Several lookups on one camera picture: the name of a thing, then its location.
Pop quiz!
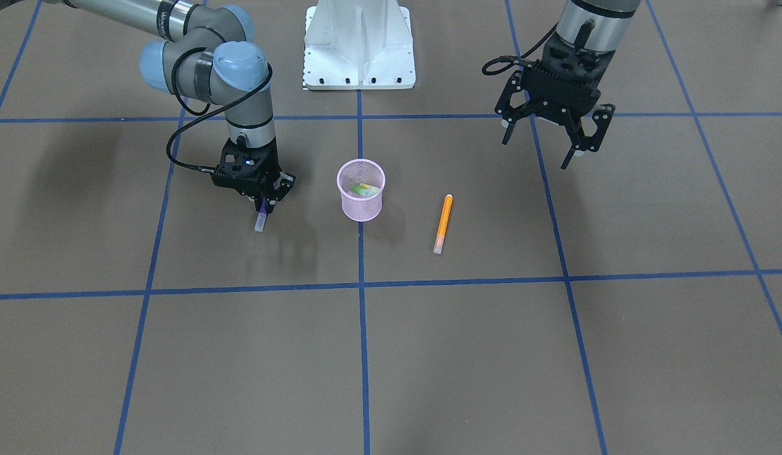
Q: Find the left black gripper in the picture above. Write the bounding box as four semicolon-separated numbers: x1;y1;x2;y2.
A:
496;43;616;169

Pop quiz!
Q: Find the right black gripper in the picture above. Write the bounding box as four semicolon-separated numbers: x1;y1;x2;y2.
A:
212;139;296;213

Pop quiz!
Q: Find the purple marker pen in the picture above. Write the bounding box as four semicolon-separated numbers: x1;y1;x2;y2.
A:
253;198;271;233

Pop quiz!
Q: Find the green marker pen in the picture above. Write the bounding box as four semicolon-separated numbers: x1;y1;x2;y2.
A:
350;183;379;198

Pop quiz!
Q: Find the yellow marker pen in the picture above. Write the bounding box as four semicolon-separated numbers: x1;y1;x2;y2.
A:
358;183;379;198

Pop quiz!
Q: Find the orange marker pen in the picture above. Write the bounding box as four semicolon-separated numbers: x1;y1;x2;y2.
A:
433;194;454;255

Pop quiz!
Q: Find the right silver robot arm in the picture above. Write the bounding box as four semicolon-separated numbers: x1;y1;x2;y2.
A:
67;1;295;215

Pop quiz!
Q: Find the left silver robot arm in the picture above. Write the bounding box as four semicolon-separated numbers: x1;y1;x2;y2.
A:
481;1;639;168

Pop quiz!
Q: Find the pink mesh pen holder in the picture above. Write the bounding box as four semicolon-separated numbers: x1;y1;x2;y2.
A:
338;159;386;222

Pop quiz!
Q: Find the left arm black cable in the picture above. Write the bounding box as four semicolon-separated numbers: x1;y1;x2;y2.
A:
482;22;559;76

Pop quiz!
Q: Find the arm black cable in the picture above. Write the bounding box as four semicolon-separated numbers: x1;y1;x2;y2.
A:
166;47;274;174
482;22;559;76

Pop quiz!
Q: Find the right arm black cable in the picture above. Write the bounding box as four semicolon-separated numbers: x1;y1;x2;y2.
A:
166;47;274;174

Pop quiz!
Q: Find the white camera stand column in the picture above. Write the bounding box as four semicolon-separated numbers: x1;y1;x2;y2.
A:
302;1;417;90

